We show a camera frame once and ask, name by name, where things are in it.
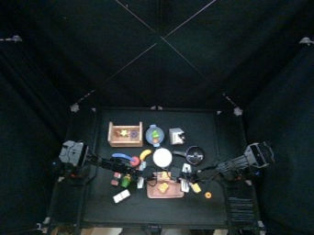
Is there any white toy knife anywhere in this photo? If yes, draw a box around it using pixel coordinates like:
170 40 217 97
179 178 189 194

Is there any wooden cutting board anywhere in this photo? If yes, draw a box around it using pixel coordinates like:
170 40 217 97
145 172 185 200

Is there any white round plate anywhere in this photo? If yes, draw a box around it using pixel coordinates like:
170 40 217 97
152 147 173 169

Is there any green toy corn cob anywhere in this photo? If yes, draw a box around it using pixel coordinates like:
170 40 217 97
120 173 132 188

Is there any yellow toy banana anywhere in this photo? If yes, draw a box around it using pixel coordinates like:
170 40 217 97
138 149 153 162

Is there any black frying pan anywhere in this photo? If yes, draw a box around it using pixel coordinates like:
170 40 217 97
172 145 205 166

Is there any blue curved toy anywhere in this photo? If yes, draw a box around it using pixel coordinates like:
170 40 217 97
110 152 133 162

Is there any white flat toy box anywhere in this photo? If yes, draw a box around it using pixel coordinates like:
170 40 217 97
112 188 132 204

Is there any open wooden box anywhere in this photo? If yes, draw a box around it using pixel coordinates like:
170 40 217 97
106 121 144 148

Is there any blue toy pot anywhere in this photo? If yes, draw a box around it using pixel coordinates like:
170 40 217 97
144 124 165 149

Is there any red toy ring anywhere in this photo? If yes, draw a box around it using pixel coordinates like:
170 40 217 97
128 155 141 168

